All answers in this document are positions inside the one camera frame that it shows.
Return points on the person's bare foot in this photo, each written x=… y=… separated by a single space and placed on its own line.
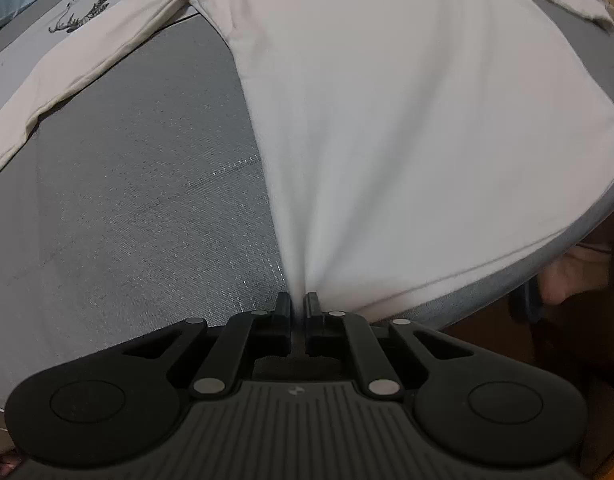
x=567 y=280

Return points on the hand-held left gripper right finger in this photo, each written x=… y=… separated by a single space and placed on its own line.
x=311 y=306

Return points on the grey deer print bedspread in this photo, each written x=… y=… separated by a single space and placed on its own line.
x=137 y=200

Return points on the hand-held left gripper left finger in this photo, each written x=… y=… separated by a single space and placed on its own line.
x=285 y=306

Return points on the white long-sleeve shirt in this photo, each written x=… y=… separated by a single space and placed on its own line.
x=387 y=135

